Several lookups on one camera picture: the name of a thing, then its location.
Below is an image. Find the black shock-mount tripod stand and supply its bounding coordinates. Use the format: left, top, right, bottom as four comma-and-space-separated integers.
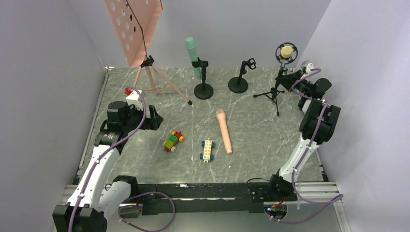
253, 42, 298, 116

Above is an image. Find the yellow cream microphone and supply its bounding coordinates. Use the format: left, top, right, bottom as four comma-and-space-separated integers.
280, 45, 294, 59

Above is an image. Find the black round-base mic stand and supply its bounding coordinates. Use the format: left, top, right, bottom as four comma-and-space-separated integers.
191, 58, 214, 100

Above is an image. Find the teal green microphone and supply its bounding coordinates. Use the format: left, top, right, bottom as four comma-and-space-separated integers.
185, 37, 201, 80

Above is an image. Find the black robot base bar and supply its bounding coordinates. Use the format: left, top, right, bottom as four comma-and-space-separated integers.
121, 182, 298, 216

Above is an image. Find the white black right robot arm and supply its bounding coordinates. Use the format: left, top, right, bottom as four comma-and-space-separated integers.
146, 88, 340, 201

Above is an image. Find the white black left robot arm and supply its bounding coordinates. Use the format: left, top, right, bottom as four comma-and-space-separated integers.
53, 68, 316, 232

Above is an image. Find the pink music stand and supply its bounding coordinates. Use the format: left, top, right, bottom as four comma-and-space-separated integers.
103, 0, 193, 105

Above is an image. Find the red green brick car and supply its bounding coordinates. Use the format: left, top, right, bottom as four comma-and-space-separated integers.
163, 131, 184, 152

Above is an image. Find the white blue brick car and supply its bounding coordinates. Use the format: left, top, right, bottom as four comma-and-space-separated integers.
200, 140, 215, 163

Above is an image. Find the pink microphone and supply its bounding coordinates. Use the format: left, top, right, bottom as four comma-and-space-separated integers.
216, 109, 233, 154

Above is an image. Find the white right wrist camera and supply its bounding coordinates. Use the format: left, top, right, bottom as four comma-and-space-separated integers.
300, 60, 314, 75

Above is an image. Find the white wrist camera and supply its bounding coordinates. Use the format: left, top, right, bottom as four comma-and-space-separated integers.
300, 60, 314, 75
124, 89, 145, 109

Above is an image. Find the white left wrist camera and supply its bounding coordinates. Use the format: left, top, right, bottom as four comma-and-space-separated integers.
124, 89, 145, 109

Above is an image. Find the aluminium table edge rail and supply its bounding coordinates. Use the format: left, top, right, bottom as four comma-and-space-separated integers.
78, 66, 114, 170

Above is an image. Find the front aluminium rail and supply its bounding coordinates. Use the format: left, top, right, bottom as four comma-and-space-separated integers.
58, 182, 340, 205

